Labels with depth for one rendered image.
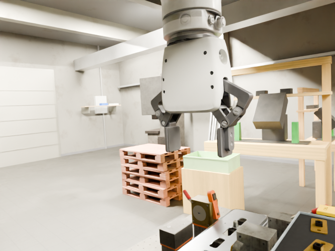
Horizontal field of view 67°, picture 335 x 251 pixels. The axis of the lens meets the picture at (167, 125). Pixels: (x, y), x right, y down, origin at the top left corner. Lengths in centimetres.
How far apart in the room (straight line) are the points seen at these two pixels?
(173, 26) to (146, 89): 699
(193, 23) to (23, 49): 911
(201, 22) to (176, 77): 8
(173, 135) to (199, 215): 90
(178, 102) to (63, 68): 941
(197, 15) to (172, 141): 18
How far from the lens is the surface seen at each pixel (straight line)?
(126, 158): 451
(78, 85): 987
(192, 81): 35
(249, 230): 89
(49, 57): 962
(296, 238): 77
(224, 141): 35
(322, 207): 98
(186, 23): 35
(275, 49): 687
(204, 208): 124
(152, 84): 722
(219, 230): 112
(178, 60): 37
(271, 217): 112
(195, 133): 807
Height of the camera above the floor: 151
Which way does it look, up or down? 4 degrees down
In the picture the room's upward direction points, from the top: 3 degrees counter-clockwise
